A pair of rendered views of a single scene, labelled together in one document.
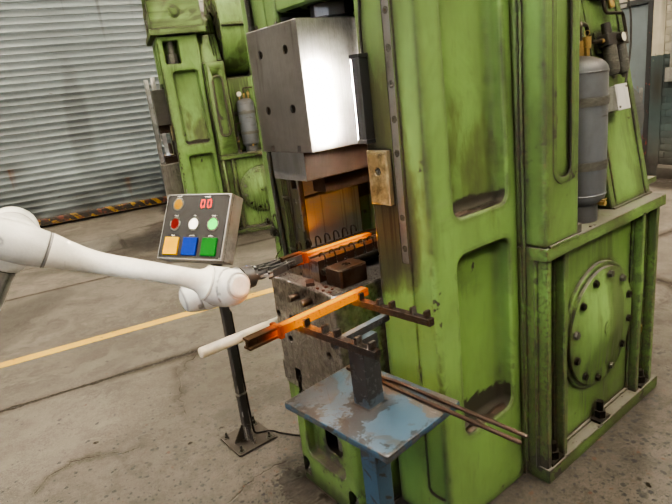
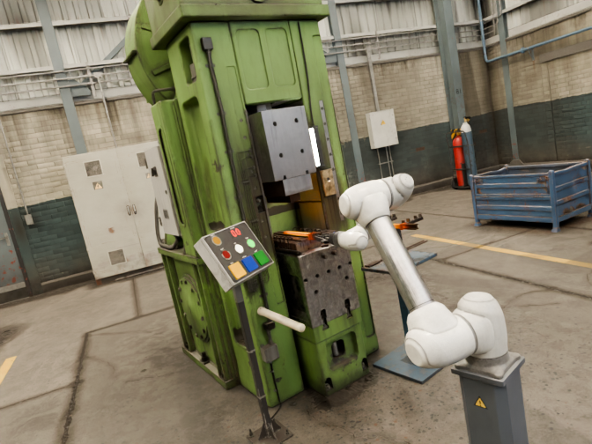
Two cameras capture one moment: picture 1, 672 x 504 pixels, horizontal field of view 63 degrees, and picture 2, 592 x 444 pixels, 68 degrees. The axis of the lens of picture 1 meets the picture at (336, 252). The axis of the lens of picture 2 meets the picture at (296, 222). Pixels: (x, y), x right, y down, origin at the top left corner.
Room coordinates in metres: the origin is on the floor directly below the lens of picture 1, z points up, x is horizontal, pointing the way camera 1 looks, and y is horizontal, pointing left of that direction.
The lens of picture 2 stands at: (1.70, 2.73, 1.53)
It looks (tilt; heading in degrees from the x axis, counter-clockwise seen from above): 9 degrees down; 275
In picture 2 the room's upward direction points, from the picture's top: 11 degrees counter-clockwise
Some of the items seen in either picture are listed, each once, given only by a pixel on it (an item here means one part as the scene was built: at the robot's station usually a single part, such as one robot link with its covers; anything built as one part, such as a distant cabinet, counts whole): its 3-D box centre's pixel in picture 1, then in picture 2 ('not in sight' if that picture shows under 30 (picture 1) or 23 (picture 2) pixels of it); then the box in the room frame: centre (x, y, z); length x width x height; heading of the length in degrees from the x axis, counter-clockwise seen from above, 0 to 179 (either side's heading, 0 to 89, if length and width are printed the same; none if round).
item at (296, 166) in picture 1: (336, 156); (279, 186); (2.00, -0.04, 1.32); 0.42 x 0.20 x 0.10; 127
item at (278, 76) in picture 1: (335, 84); (277, 145); (1.97, -0.07, 1.56); 0.42 x 0.39 x 0.40; 127
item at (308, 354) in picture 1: (365, 317); (305, 277); (1.96, -0.08, 0.69); 0.56 x 0.38 x 0.45; 127
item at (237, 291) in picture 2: (229, 336); (249, 346); (2.27, 0.52, 0.54); 0.04 x 0.04 x 1.08; 37
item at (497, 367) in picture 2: not in sight; (488, 353); (1.22, 1.12, 0.63); 0.22 x 0.18 x 0.06; 45
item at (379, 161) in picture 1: (380, 177); (328, 182); (1.70, -0.17, 1.27); 0.09 x 0.02 x 0.17; 37
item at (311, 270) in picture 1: (346, 250); (291, 240); (2.00, -0.04, 0.96); 0.42 x 0.20 x 0.09; 127
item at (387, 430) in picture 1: (369, 404); (399, 262); (1.35, -0.04, 0.70); 0.40 x 0.30 x 0.02; 41
